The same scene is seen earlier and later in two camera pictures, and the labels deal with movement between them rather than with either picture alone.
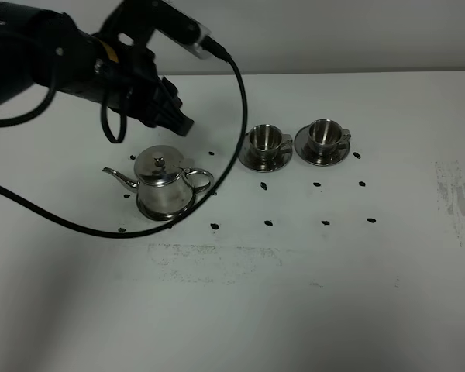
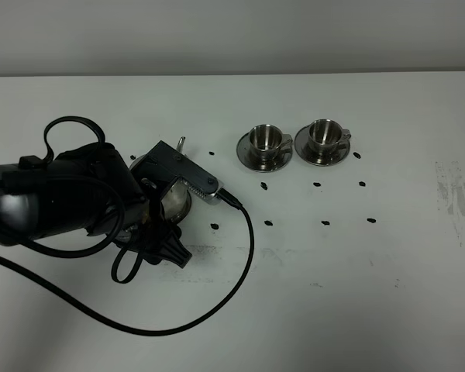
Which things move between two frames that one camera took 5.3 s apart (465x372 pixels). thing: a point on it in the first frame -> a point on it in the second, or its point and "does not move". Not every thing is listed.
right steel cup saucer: [301, 145] does not move
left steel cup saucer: [283, 157] does not move
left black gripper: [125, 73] -> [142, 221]
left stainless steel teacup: [266, 141] does not move
